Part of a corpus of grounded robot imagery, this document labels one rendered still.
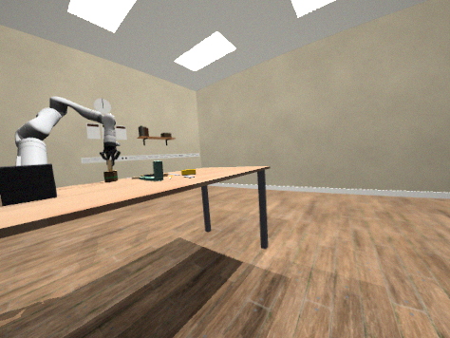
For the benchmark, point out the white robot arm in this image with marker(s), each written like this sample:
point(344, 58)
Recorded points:
point(33, 151)

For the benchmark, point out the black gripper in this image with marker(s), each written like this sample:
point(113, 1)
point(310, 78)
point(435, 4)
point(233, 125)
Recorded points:
point(110, 150)

